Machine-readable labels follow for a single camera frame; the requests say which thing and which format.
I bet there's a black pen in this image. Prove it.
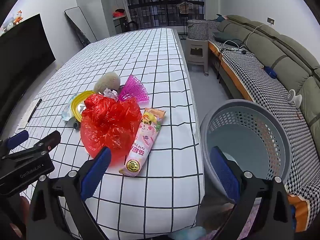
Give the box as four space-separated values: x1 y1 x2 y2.
27 98 43 123

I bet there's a white handheld fan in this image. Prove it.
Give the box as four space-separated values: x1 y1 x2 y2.
287 89 303 105

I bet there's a pink plastic mesh fan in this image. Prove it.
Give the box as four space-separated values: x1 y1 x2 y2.
117 74 150 103

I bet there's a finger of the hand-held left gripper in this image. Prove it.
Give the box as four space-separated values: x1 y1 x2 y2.
1 130 62 162
0 130 29 156

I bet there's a leaning mirror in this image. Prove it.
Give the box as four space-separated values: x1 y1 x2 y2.
64 6 97 46

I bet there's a white paper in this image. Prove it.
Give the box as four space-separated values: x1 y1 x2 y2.
103 87 119 100

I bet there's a black window grille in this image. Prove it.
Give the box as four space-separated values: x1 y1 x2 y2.
124 0 205 29

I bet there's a red plastic bag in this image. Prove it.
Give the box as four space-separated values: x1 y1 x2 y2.
80 94 142 167

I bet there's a houndstooth sofa cover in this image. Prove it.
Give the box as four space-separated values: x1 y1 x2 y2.
207 20 320 230

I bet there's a white plush toy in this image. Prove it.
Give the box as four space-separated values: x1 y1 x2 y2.
0 21 14 35

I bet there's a grey plastic stool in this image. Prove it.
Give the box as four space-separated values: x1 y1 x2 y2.
186 39 209 77

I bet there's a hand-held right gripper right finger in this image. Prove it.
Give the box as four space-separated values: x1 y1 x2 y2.
209 146 294 240

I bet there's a white cable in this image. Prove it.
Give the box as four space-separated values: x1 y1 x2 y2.
223 23 272 49

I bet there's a beige fluffy ball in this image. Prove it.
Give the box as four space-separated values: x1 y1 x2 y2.
94 72 122 93

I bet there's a pink snack packet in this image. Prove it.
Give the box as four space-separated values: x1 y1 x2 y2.
119 107 167 178

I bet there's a houndstooth round ottoman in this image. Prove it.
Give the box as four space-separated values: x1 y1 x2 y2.
187 19 209 41

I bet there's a grey-green sofa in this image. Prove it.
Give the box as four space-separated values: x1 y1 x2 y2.
207 14 320 233

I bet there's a white checked tablecloth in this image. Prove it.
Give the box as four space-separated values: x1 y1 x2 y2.
15 27 205 239

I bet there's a person's left forearm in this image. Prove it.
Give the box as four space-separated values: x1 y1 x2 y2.
10 196 32 238

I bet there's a yellow plastic lid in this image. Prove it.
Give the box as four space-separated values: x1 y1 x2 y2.
71 91 97 123

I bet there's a dark green cushion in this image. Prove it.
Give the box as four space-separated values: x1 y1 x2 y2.
212 32 238 42

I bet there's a grey perforated plastic basket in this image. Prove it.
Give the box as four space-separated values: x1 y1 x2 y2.
199 99 293 220

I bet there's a blue pouch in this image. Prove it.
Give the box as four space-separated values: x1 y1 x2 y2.
264 66 277 78

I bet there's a beige hanging bag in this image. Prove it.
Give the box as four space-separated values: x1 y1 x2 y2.
177 1 194 15

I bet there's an orange plush toy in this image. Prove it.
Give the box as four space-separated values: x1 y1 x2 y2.
12 10 23 25

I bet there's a black television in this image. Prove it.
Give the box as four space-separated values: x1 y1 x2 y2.
0 14 56 130

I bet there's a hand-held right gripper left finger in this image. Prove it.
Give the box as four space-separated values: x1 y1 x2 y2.
26 146 112 240

